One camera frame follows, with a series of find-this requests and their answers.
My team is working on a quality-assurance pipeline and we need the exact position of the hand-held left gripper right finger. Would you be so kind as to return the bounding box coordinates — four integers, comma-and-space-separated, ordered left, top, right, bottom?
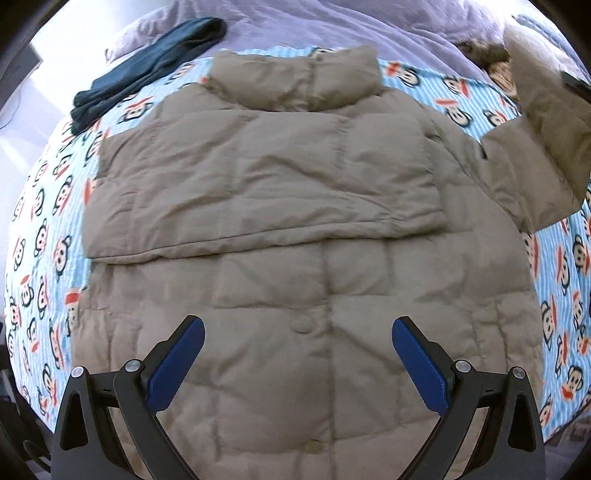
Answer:
392, 316, 552, 480

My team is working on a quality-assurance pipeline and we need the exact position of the pale quilted bedspread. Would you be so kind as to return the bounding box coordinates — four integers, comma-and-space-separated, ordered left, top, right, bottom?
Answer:
510, 14, 580, 70

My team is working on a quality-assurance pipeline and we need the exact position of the tan puffer jacket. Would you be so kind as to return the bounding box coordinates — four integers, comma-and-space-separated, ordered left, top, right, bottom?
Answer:
74, 44, 591, 480

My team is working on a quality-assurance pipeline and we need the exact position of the monkey print striped blanket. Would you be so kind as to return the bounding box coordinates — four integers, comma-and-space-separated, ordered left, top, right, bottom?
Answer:
2, 46, 591, 444

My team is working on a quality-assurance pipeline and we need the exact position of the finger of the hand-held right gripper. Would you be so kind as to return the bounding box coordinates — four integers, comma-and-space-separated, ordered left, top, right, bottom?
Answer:
560, 71, 590, 100

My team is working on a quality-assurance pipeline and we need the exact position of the beige knitted throw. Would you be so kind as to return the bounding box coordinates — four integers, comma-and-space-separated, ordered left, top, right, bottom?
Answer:
455, 39, 511, 66

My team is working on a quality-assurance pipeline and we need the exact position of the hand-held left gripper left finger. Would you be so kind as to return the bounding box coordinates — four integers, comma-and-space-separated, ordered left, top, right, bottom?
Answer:
50, 315, 206, 480

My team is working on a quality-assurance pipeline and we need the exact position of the purple duvet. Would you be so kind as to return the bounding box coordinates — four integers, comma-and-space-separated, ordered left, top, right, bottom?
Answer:
105, 0, 509, 63

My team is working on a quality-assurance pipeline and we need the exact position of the dark teal garment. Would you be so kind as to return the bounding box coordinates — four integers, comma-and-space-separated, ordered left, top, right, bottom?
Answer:
70, 17, 228, 136

